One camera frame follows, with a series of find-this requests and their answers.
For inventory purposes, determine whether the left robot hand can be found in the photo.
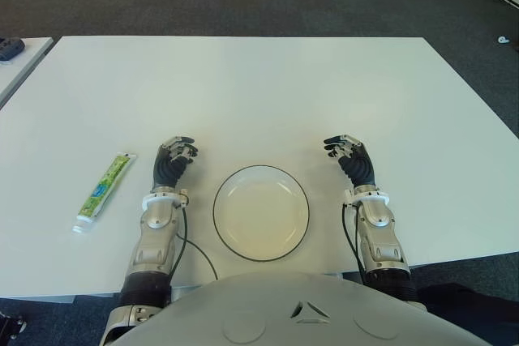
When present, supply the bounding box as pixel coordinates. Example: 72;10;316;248
152;135;200;195

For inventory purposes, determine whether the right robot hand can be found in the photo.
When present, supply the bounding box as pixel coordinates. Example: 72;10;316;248
323;134;376;190

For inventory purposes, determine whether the green toothpaste tube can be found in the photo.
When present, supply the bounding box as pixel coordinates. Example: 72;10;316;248
71;152;138;235

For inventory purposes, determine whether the white plate with black rim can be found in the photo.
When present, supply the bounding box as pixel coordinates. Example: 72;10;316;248
212;164;311;262

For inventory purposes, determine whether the grey robot torso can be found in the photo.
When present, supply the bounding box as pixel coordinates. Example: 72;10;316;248
107;272;486;346

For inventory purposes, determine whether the white side table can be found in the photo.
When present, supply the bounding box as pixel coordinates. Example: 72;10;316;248
0;36;55;106

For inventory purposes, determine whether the dark handheld device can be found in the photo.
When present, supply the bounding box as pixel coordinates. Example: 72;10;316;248
0;36;24;62

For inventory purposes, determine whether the black equipment with screws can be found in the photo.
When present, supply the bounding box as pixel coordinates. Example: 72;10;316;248
0;311;28;341

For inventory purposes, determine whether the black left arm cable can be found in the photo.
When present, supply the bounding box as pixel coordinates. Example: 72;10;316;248
169;203;220;282

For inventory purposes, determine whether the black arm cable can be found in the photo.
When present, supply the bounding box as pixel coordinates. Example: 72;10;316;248
169;203;220;282
341;202;368;282

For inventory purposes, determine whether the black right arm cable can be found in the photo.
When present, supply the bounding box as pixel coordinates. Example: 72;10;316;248
341;202;368;282

